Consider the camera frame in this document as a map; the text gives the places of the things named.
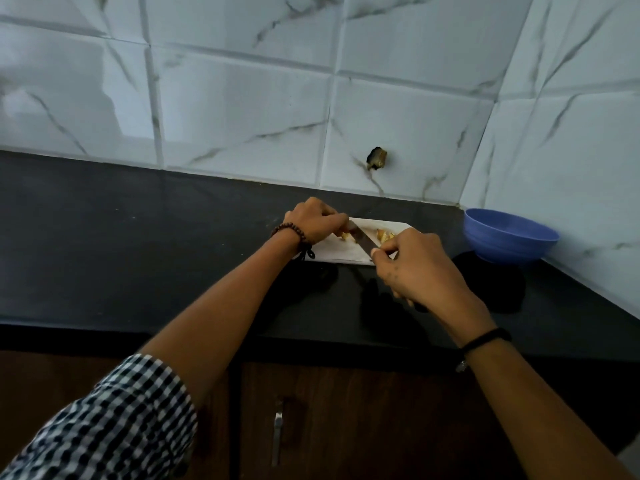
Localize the black wristband with charm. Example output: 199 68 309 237
455 327 513 373

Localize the person's right hand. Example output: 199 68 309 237
371 228 497 347

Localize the brown bead bracelet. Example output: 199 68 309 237
271 223 317 261

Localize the person's left hand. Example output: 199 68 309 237
282 197 351 247

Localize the steel kitchen knife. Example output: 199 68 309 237
348 220 382 259

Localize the person's right forearm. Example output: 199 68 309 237
465 339 633 480

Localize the person's left forearm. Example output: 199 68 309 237
139 229 303 411

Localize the black white checkered shirt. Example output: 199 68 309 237
0 354 199 480

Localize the blue plastic bowl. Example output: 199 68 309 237
463 208 561 265

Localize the metal cabinet handle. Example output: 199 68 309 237
271 412 285 468

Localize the white cutting board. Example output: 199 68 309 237
305 217 417 265

